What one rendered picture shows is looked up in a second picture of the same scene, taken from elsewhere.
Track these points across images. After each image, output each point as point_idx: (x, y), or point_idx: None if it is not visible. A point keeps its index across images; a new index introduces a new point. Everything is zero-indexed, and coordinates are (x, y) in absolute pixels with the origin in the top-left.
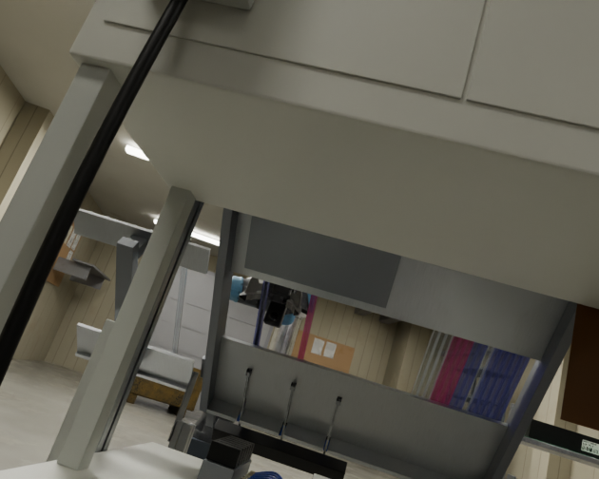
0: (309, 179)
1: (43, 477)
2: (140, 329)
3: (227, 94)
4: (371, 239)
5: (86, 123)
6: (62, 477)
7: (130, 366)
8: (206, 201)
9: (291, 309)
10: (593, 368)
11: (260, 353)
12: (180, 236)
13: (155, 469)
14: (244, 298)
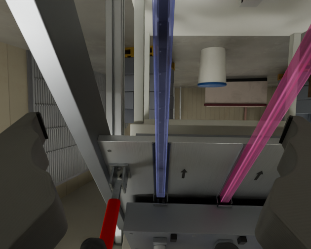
0: (192, 121)
1: (145, 14)
2: (143, 60)
3: (173, 119)
4: (223, 124)
5: (149, 106)
6: (147, 11)
7: (124, 28)
8: (148, 123)
9: (291, 159)
10: None
11: None
12: (143, 104)
13: None
14: (42, 119)
